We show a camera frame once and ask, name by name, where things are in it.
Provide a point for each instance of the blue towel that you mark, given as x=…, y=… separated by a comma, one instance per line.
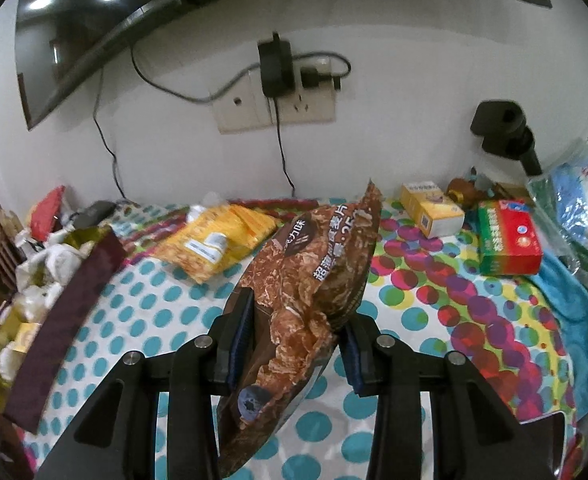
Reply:
x=574, y=320

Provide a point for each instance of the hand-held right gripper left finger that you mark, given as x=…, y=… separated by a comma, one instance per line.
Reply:
x=239, y=340

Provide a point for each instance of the black power adapter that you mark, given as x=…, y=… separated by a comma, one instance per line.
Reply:
x=274, y=65

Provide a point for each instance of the red bag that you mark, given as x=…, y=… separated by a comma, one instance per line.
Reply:
x=46, y=212

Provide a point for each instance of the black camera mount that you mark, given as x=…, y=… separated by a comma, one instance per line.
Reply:
x=504, y=132

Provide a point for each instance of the black television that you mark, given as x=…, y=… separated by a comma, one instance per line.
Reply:
x=124, y=10

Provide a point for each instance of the brown cereal bag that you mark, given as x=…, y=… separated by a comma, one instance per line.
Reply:
x=294, y=280

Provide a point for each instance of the flat black device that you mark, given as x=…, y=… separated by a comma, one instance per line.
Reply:
x=94, y=212

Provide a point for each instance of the white plastic bag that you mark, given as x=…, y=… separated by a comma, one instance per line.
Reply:
x=31, y=255

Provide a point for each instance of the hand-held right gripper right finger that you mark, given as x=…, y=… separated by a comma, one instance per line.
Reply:
x=355, y=360

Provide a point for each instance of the polka dot tablecloth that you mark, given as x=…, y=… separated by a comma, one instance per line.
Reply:
x=424, y=360

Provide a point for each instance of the red green medicine box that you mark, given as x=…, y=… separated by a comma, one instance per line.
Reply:
x=509, y=240

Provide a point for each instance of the orange medicine box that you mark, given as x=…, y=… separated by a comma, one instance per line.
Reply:
x=26, y=337

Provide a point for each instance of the white crumpled tissue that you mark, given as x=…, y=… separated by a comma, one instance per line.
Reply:
x=61, y=260
x=36, y=302

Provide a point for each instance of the beige wall socket plate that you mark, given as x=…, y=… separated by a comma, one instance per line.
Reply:
x=244, y=110

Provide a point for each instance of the clear plastic bag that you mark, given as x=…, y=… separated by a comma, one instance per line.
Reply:
x=579, y=200

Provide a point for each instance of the black wall plug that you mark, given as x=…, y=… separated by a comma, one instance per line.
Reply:
x=319, y=80

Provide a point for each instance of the yellow snack bag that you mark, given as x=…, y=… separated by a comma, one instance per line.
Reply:
x=219, y=240

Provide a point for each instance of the yellow white medicine box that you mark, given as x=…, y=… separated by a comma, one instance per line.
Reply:
x=431, y=210

